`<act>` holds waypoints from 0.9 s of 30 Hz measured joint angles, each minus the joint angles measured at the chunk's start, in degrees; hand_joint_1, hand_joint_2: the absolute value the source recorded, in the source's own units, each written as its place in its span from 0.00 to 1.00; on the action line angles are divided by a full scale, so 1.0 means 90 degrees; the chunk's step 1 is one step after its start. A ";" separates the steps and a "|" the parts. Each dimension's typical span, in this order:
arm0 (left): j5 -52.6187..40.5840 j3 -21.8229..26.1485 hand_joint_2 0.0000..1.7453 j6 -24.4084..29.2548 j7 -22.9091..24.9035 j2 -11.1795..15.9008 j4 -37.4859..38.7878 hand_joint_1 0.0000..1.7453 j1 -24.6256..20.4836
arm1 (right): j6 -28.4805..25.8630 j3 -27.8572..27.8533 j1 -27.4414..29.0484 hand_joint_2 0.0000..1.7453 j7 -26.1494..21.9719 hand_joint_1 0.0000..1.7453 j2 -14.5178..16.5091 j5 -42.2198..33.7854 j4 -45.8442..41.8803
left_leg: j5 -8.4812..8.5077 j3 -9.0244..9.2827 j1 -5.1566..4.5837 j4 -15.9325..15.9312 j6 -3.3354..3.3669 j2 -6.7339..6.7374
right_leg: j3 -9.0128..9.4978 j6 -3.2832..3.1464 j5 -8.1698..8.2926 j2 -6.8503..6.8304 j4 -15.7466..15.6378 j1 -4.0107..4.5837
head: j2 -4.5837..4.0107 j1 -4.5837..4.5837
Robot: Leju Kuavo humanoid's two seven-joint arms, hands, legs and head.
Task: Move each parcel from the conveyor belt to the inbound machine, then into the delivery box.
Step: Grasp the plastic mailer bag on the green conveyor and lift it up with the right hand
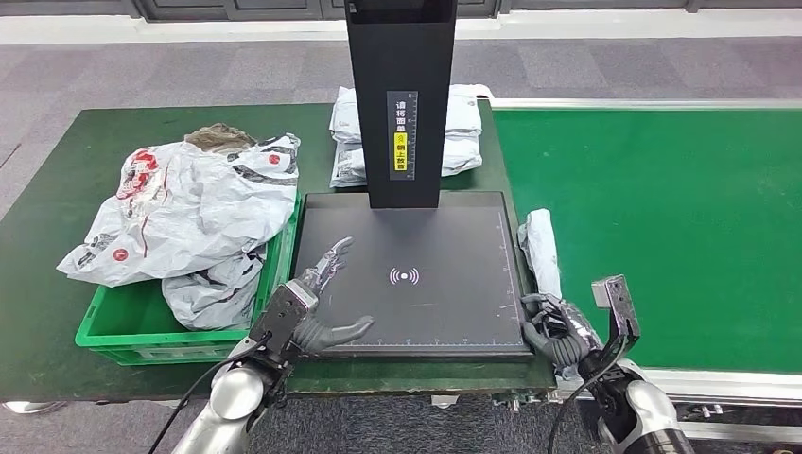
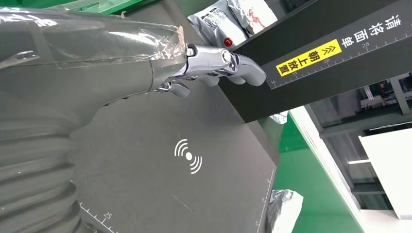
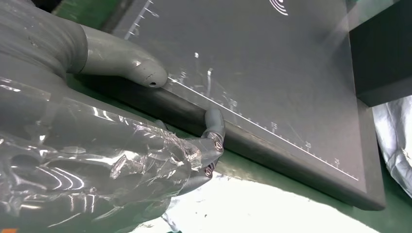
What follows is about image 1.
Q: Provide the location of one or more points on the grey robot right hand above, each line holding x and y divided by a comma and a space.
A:
564, 344

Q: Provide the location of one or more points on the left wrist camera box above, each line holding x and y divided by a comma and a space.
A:
282, 316

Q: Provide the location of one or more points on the flat grey stacked parcel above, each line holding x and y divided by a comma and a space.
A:
463, 116
346, 164

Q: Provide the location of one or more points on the dark cabinet doors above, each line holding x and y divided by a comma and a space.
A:
282, 7

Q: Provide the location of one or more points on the green plastic crate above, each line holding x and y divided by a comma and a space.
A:
125, 338

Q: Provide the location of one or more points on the grey parcel faded print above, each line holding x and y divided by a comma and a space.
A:
542, 250

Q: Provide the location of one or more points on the large grey parcel red print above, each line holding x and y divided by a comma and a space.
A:
188, 213

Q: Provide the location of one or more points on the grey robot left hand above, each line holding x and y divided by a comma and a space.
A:
319, 338

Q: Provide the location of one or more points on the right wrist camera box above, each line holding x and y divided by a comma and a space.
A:
617, 307

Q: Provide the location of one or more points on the green conveyor belt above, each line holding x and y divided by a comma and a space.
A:
658, 219

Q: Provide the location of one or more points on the black scanner base plate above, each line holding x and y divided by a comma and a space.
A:
438, 313

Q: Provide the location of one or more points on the grey parcel black print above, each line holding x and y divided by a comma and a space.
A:
207, 301

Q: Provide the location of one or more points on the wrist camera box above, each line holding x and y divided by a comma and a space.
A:
282, 316
617, 307

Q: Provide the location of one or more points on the black scanner column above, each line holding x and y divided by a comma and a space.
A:
401, 50

